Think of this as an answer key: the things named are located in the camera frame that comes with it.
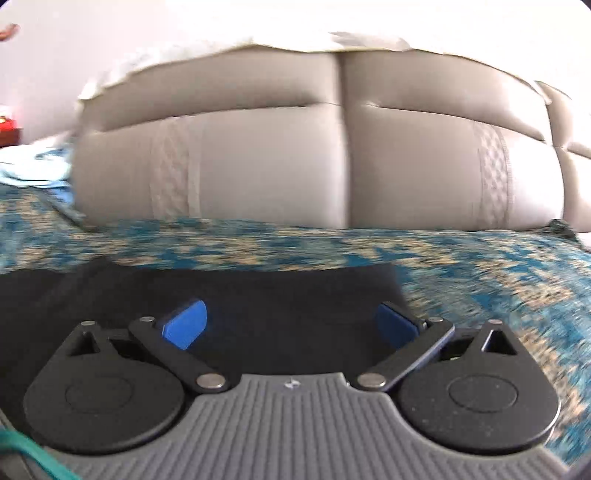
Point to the beige padded headboard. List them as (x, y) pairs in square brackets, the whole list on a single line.
[(277, 161)]

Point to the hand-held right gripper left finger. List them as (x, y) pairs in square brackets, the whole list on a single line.
[(184, 325)]

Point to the black pants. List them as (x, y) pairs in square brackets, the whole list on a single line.
[(277, 295)]

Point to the light blue cloth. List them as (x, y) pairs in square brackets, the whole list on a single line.
[(32, 170)]

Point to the teal paisley blanket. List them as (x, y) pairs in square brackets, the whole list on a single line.
[(485, 286)]

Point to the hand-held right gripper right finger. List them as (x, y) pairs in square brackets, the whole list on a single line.
[(395, 325)]

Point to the white cloth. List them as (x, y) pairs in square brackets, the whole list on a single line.
[(207, 50)]

